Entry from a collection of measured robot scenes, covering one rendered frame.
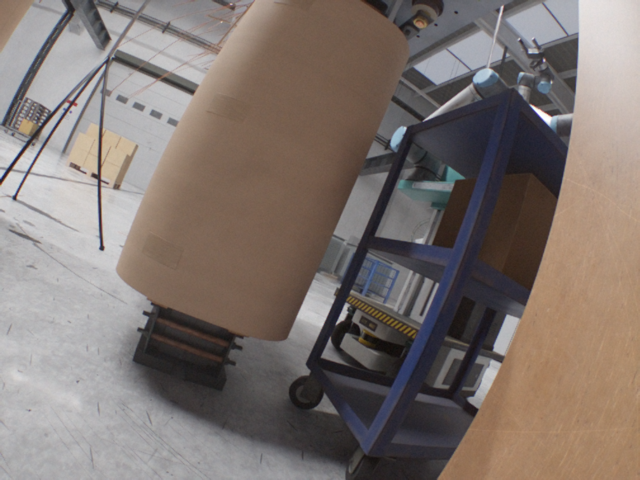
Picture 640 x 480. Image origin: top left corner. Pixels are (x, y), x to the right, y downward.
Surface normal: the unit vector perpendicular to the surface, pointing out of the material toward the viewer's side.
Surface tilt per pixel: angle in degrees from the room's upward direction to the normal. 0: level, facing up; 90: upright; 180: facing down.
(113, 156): 90
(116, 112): 90
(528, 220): 90
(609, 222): 90
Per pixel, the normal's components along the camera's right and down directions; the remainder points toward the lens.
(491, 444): -0.85, -0.39
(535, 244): 0.30, 0.08
